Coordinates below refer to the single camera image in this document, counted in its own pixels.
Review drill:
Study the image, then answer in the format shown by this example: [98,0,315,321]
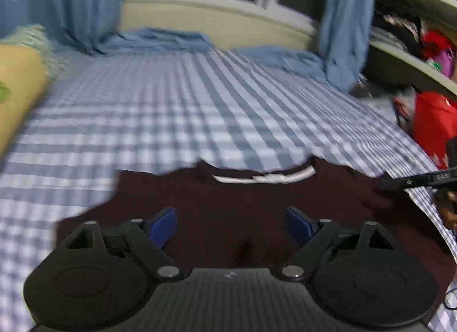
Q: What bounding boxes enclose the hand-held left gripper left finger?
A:
[53,206,184,281]

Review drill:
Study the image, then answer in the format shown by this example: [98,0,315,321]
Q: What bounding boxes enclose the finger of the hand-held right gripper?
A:
[379,172,429,191]

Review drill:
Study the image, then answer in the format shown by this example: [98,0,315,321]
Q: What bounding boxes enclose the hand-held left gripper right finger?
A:
[279,206,395,281]

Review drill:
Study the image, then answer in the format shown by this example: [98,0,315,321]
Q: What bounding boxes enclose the maroon printed t-shirt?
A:
[55,155,457,305]

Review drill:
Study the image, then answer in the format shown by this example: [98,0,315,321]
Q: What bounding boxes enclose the dark folded clothes on shelf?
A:
[373,12,429,59]

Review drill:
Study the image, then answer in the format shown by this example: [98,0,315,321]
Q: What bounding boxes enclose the person's right hand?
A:
[432,189,457,232]

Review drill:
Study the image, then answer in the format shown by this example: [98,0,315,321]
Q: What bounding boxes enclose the red fabric bag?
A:
[411,91,457,171]

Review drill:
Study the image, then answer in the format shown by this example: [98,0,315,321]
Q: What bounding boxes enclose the clear plastic bottle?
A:
[351,74,376,100]

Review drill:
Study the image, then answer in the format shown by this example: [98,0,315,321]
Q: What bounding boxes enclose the purple bag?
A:
[440,49,457,79]

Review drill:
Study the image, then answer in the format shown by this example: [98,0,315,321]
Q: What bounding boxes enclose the blue white checked bed sheet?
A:
[0,46,457,332]

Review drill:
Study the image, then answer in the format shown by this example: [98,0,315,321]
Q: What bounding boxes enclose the red cloth on shelf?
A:
[420,30,456,61]

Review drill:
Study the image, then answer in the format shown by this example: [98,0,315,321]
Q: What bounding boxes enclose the blue star curtain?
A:
[0,0,215,56]
[232,0,378,93]

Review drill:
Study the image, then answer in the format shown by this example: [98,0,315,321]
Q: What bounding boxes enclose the yellow avocado print pillow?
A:
[0,45,51,157]

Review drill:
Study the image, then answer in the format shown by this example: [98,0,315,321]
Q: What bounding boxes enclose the green checkered pillow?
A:
[0,24,61,81]

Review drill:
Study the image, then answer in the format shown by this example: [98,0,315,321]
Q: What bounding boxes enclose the white wall shelf unit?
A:
[368,0,457,105]

